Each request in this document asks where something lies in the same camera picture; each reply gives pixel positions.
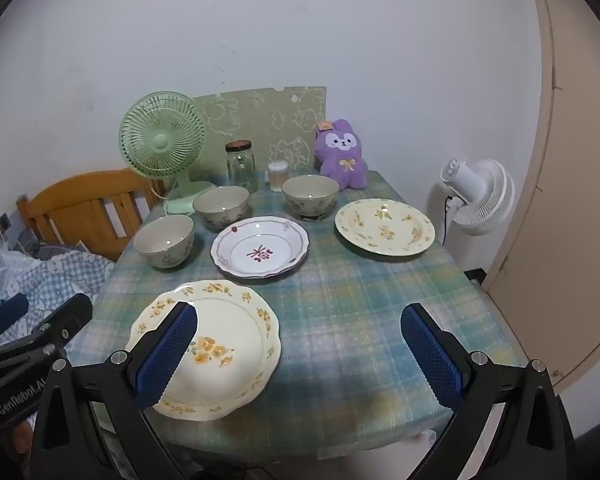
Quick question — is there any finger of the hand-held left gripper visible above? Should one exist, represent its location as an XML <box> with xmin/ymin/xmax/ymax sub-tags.
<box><xmin>0</xmin><ymin>293</ymin><xmax>30</xmax><ymax>342</ymax></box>
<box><xmin>0</xmin><ymin>292</ymin><xmax>94</xmax><ymax>369</ymax></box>

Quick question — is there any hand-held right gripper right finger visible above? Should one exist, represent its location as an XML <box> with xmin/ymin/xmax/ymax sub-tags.
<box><xmin>400</xmin><ymin>302</ymin><xmax>574</xmax><ymax>480</ymax></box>

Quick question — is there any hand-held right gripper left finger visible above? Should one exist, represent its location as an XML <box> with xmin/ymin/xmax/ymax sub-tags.
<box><xmin>30</xmin><ymin>301</ymin><xmax>199</xmax><ymax>480</ymax></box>

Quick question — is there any scalloped yellow flower plate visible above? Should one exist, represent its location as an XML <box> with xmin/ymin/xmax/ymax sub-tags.
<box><xmin>125</xmin><ymin>280</ymin><xmax>282</xmax><ymax>422</ymax></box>

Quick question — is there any grey round plate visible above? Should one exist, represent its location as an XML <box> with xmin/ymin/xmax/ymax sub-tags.
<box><xmin>192</xmin><ymin>186</ymin><xmax>251</xmax><ymax>232</ymax></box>

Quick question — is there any beige floral bowl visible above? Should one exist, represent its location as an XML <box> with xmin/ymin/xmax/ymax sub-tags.
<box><xmin>132</xmin><ymin>214</ymin><xmax>196</xmax><ymax>269</ymax></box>
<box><xmin>281</xmin><ymin>174</ymin><xmax>340</xmax><ymax>221</ymax></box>

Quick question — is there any blue checked printed blanket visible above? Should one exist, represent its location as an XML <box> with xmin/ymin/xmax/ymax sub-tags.
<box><xmin>0</xmin><ymin>246</ymin><xmax>117</xmax><ymax>343</ymax></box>

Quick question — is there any grey checked cloth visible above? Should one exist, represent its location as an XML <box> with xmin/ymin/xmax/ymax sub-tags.
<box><xmin>17</xmin><ymin>230</ymin><xmax>83</xmax><ymax>262</ymax></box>

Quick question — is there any green plaid tablecloth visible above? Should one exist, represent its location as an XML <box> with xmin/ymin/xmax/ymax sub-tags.
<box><xmin>91</xmin><ymin>169</ymin><xmax>525</xmax><ymax>462</ymax></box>

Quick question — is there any wooden bed headboard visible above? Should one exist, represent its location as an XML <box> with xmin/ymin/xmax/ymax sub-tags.
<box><xmin>16</xmin><ymin>168</ymin><xmax>162</xmax><ymax>263</ymax></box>

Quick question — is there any round yellow flower plate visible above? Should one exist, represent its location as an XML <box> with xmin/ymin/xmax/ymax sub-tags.
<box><xmin>334</xmin><ymin>198</ymin><xmax>436</xmax><ymax>257</ymax></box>

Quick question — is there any white plate red flower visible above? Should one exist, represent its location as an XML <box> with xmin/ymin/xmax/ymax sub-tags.
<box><xmin>210</xmin><ymin>216</ymin><xmax>310</xmax><ymax>280</ymax></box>

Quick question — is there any white standing fan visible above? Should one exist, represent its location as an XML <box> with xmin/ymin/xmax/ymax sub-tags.
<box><xmin>440</xmin><ymin>158</ymin><xmax>516</xmax><ymax>235</ymax></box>

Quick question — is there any glass jar with red lid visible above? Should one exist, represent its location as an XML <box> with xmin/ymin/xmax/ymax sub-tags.
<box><xmin>225</xmin><ymin>140</ymin><xmax>257</xmax><ymax>193</ymax></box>

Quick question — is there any green desk fan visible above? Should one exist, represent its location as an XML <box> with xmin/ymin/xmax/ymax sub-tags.
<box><xmin>118</xmin><ymin>91</ymin><xmax>217</xmax><ymax>217</ymax></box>

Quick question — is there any cotton swab container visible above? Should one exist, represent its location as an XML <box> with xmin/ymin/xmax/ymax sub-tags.
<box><xmin>267</xmin><ymin>161</ymin><xmax>290</xmax><ymax>193</ymax></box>

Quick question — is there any purple plush toy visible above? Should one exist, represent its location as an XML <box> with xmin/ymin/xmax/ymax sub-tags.
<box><xmin>314</xmin><ymin>118</ymin><xmax>370</xmax><ymax>191</ymax></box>

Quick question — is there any beige door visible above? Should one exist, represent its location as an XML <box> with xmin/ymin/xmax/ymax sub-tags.
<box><xmin>481</xmin><ymin>0</ymin><xmax>600</xmax><ymax>390</ymax></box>

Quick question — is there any green printed board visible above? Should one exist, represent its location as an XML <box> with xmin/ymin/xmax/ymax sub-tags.
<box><xmin>192</xmin><ymin>86</ymin><xmax>327</xmax><ymax>176</ymax></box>

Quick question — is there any white fan black cable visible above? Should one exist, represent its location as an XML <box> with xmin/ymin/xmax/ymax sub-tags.
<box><xmin>440</xmin><ymin>195</ymin><xmax>454</xmax><ymax>247</ymax></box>

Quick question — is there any green fan power cable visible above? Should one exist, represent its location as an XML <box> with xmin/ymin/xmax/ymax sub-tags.
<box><xmin>149</xmin><ymin>180</ymin><xmax>169</xmax><ymax>217</ymax></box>

